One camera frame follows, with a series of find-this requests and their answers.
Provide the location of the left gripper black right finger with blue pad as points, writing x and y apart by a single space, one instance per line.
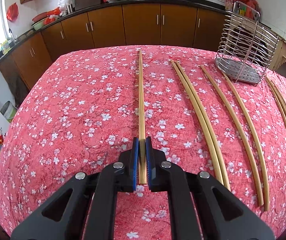
200 207

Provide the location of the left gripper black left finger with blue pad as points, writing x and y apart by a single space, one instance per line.
84 207

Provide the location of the brown kitchen base cabinets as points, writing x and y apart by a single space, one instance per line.
118 25

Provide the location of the red floral tablecloth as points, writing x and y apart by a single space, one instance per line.
82 113

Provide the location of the grey bucket on floor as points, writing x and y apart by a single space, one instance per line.
8 111

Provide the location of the red items left counter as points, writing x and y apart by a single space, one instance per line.
49 14

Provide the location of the red plastic bag hanging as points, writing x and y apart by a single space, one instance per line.
12 12

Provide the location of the red bags right counter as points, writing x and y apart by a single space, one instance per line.
245 1

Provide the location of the steel wire utensil holder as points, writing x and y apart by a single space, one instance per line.
247 47

